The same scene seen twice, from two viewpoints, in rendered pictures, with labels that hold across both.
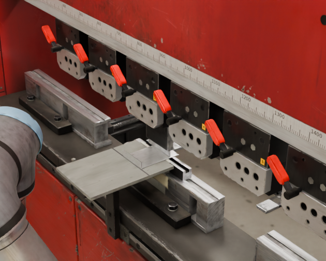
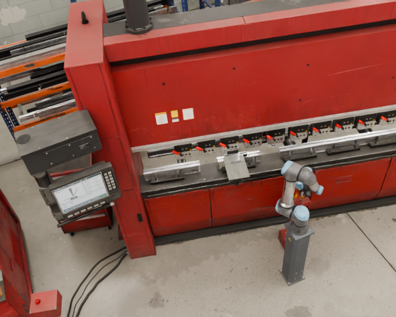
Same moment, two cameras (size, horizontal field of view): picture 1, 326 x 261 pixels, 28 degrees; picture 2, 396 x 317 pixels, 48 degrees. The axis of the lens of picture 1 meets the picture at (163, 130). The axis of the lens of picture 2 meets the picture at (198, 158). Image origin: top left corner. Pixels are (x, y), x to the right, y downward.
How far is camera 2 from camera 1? 317 cm
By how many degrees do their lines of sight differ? 48
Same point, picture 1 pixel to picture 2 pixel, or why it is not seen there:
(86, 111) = (190, 165)
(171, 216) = (253, 165)
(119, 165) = (236, 165)
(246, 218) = (168, 162)
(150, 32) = (234, 127)
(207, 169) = not seen: hidden behind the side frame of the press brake
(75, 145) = (195, 177)
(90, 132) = (196, 169)
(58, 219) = (197, 202)
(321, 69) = (300, 109)
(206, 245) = (265, 163)
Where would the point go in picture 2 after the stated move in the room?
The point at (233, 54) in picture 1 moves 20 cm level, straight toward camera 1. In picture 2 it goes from (270, 117) to (293, 126)
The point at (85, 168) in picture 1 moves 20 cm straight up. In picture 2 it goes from (233, 173) to (232, 157)
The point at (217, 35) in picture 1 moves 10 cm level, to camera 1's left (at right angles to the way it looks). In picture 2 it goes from (264, 116) to (259, 124)
